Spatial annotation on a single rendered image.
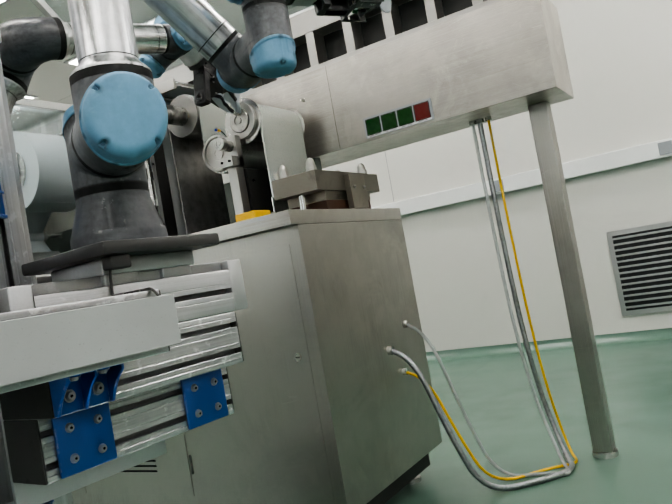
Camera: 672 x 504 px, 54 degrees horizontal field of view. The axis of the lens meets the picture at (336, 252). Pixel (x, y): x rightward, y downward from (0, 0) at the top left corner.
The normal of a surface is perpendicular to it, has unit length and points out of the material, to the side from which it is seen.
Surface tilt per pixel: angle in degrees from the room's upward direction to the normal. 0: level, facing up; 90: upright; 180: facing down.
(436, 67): 90
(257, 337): 90
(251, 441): 90
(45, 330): 90
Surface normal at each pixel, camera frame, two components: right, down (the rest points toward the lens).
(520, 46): -0.51, 0.06
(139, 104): 0.48, 0.02
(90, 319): 0.80, -0.16
